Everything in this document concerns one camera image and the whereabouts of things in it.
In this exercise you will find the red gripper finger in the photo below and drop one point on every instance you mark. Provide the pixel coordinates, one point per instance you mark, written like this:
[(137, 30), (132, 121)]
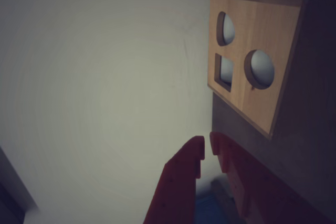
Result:
[(257, 195), (176, 190)]

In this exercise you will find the wooden shape sorter box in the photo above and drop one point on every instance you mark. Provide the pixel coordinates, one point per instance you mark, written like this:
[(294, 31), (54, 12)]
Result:
[(257, 32), (241, 132)]

